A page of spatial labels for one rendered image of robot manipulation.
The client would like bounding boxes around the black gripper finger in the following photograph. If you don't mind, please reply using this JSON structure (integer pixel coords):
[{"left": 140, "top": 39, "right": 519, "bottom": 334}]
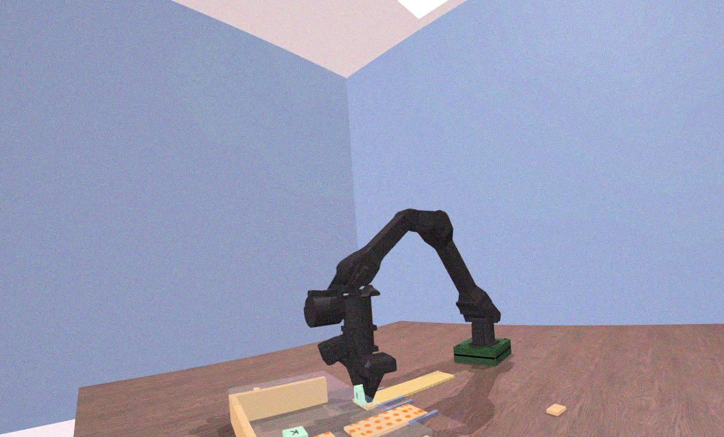
[
  {"left": 339, "top": 360, "right": 362, "bottom": 387},
  {"left": 354, "top": 370, "right": 384, "bottom": 398}
]

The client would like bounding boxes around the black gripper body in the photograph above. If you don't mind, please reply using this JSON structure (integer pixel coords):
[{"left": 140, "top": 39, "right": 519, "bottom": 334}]
[{"left": 341, "top": 320, "right": 397, "bottom": 377}]

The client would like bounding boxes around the tan flat block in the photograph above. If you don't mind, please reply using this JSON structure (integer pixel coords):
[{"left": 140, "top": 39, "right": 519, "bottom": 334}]
[{"left": 546, "top": 404, "right": 566, "bottom": 416}]

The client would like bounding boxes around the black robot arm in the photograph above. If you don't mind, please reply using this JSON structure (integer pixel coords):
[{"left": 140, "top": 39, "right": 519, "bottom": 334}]
[{"left": 304, "top": 208, "right": 501, "bottom": 365}]

